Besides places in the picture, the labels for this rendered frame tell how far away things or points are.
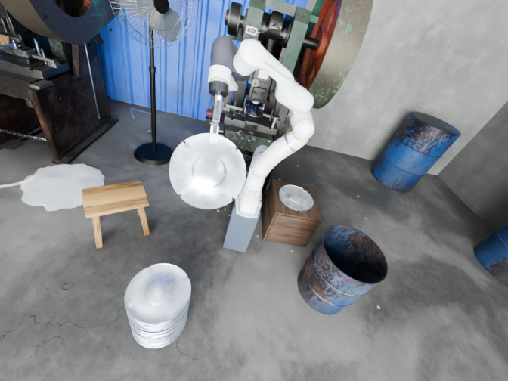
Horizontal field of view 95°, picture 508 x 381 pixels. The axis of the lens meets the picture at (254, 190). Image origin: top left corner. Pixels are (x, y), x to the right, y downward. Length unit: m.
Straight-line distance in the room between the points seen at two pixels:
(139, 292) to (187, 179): 0.63
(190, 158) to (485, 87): 3.96
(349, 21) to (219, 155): 1.10
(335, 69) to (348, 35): 0.17
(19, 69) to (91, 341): 1.91
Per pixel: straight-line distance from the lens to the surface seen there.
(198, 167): 0.90
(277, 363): 1.63
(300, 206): 1.85
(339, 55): 1.64
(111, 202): 1.68
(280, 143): 1.28
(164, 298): 1.27
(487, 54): 4.14
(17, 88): 2.49
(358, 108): 3.60
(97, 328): 1.64
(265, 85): 1.94
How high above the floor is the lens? 1.51
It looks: 39 degrees down
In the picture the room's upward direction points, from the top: 18 degrees clockwise
